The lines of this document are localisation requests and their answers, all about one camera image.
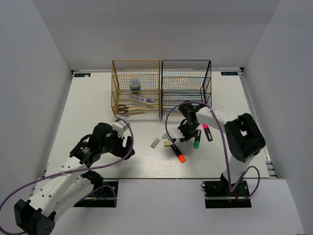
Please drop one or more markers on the pink black highlighter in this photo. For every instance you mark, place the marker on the pink black highlighter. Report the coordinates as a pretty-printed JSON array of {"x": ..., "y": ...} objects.
[{"x": 207, "y": 132}]

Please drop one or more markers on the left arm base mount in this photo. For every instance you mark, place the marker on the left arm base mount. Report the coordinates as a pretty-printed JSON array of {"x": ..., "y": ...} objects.
[{"x": 103, "y": 198}]

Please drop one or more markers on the green correction tape dispenser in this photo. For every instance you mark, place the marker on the green correction tape dispenser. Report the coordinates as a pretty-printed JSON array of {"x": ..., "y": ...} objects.
[{"x": 166, "y": 137}]

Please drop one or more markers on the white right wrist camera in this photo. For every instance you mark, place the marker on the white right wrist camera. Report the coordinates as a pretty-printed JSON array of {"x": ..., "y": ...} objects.
[{"x": 176, "y": 135}]

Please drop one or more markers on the small beige eraser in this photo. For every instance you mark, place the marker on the small beige eraser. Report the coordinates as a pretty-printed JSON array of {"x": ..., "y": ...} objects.
[{"x": 167, "y": 143}]

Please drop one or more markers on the round blue white tape tin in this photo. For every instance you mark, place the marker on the round blue white tape tin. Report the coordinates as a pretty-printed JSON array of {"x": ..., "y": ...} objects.
[{"x": 134, "y": 85}]

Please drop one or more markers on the orange black highlighter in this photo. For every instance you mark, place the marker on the orange black highlighter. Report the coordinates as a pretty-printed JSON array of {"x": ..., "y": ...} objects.
[{"x": 178, "y": 153}]

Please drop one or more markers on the green black highlighter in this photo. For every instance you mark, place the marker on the green black highlighter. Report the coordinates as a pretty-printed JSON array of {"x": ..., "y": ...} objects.
[{"x": 197, "y": 142}]

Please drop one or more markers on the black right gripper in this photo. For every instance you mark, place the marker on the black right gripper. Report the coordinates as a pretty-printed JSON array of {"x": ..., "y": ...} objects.
[{"x": 187, "y": 138}]

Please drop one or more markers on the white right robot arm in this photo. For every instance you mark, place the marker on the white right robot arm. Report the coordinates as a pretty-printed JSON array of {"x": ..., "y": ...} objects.
[{"x": 240, "y": 134}]

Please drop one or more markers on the black handled scissors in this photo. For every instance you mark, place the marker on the black handled scissors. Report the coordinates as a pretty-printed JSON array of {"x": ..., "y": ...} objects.
[{"x": 123, "y": 109}]

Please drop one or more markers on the gold wire mesh basket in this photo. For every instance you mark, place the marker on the gold wire mesh basket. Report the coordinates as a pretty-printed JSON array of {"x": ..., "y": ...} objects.
[{"x": 148, "y": 72}]

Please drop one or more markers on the grey white eraser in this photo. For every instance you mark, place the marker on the grey white eraser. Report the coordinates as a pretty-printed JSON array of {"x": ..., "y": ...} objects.
[{"x": 155, "y": 143}]

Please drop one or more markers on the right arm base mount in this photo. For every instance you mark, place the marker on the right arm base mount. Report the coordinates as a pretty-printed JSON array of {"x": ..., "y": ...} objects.
[{"x": 216, "y": 196}]

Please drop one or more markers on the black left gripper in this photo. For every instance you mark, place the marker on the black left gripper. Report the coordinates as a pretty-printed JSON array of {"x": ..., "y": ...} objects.
[{"x": 122, "y": 150}]

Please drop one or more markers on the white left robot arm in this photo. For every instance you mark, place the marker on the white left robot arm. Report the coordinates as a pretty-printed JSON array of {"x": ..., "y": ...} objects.
[{"x": 75, "y": 180}]

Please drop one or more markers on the black wire mesh basket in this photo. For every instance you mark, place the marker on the black wire mesh basket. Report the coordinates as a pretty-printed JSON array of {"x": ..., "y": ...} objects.
[{"x": 183, "y": 80}]

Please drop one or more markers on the left blue table label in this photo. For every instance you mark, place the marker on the left blue table label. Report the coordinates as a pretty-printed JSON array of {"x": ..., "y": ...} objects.
[{"x": 82, "y": 74}]

